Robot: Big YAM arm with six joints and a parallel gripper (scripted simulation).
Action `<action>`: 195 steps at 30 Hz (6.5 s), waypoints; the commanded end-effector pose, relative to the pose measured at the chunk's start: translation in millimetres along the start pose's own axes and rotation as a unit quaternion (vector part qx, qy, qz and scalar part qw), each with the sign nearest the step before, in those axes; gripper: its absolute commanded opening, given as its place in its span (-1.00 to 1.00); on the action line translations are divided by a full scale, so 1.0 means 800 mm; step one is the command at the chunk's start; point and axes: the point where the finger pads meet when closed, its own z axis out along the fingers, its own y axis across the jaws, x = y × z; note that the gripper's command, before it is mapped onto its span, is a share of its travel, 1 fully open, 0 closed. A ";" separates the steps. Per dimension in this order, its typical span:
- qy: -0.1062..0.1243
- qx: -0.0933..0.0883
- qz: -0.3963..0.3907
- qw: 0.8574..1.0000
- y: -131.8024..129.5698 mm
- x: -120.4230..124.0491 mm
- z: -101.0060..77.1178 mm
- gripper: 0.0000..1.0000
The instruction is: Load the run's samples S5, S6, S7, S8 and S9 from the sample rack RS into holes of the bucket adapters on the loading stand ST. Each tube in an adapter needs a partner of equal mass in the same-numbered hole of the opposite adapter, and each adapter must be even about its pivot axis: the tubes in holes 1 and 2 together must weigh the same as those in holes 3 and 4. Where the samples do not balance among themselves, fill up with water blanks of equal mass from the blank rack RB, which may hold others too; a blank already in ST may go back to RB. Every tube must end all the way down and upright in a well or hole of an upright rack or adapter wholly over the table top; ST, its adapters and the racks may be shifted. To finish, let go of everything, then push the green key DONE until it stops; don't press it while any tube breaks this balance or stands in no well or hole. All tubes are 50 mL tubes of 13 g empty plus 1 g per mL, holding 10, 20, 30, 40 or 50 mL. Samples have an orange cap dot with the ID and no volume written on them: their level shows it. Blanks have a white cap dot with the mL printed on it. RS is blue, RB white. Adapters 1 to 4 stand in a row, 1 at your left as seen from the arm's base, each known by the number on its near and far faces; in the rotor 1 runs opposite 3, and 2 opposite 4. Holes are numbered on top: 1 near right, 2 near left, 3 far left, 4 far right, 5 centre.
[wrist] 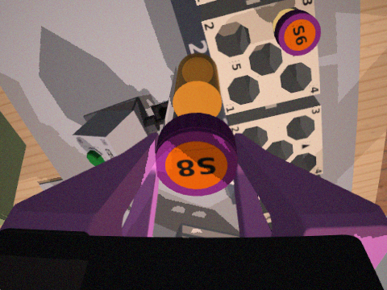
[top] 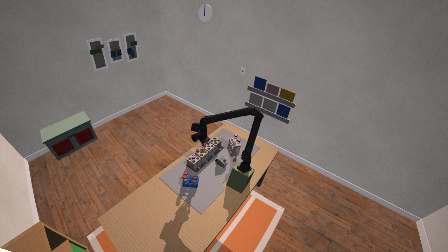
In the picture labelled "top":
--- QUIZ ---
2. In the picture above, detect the blue tube rack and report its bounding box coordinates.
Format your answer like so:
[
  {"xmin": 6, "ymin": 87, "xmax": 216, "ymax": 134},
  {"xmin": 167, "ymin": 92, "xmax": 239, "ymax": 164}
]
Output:
[{"xmin": 182, "ymin": 175, "xmax": 199, "ymax": 188}]

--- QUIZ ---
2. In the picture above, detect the grey flat mat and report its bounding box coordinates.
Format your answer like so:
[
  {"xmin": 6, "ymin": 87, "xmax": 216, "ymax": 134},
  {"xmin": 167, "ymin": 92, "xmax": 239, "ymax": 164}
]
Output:
[{"xmin": 159, "ymin": 128, "xmax": 247, "ymax": 214}]

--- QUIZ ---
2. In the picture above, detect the white button box with label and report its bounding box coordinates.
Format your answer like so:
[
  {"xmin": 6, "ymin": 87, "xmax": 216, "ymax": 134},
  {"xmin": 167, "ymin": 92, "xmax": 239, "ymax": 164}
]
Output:
[{"xmin": 215, "ymin": 156, "xmax": 228, "ymax": 168}]

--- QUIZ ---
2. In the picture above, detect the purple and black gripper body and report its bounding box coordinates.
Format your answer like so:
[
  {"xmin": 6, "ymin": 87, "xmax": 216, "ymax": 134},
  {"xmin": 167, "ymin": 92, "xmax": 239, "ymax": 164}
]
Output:
[{"xmin": 199, "ymin": 133, "xmax": 210, "ymax": 143}]

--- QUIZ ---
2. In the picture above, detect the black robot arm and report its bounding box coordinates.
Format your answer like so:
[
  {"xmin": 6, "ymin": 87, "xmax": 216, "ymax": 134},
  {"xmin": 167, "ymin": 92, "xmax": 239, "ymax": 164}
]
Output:
[{"xmin": 191, "ymin": 106, "xmax": 264, "ymax": 173}]

